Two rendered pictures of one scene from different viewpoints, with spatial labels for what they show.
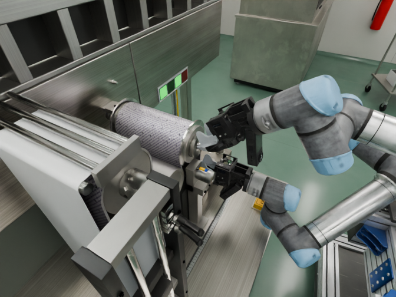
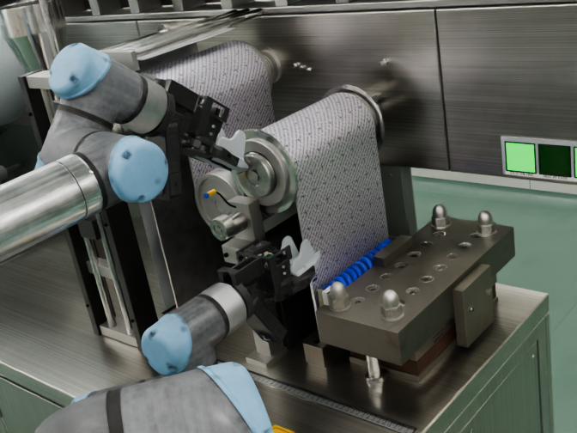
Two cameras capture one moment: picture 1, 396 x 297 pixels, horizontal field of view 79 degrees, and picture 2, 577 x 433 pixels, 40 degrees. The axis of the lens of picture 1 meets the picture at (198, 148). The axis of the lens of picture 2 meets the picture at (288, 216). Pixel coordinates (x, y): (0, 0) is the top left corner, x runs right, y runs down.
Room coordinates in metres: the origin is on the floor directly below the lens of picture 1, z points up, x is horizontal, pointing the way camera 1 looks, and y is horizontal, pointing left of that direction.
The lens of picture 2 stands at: (0.88, -1.17, 1.68)
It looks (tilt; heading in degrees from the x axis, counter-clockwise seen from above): 22 degrees down; 105
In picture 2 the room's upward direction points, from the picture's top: 10 degrees counter-clockwise
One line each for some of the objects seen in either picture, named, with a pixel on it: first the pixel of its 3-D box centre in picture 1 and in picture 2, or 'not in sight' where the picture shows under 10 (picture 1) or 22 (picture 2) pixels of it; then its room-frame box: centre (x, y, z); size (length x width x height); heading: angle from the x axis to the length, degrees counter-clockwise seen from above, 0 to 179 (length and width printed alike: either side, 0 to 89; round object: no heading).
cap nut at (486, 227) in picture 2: not in sight; (485, 221); (0.89, 0.19, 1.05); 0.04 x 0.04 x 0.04
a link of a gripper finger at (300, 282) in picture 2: not in sight; (293, 280); (0.58, -0.07, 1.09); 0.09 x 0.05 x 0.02; 60
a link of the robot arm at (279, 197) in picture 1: (280, 194); (184, 337); (0.46, -0.26, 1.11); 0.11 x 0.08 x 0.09; 61
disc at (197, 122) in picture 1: (192, 143); (262, 171); (0.54, 0.02, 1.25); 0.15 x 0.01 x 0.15; 151
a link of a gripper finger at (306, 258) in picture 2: (207, 160); (306, 255); (0.60, -0.03, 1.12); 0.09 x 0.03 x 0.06; 60
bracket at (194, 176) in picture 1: (198, 197); (252, 284); (0.49, 0.00, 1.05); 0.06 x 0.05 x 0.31; 61
